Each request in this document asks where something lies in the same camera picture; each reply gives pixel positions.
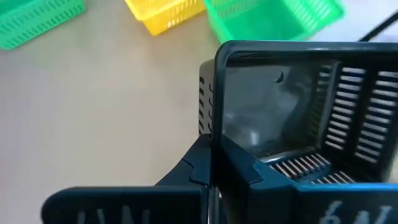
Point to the black plastic slotted basket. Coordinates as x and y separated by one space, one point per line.
311 46

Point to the green plastic slotted basket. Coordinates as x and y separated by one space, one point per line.
264 21
31 21

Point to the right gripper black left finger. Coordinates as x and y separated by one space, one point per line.
140 205

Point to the yellow plastic slotted basket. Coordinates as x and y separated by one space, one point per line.
161 15

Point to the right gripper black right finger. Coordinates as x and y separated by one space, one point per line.
280 202

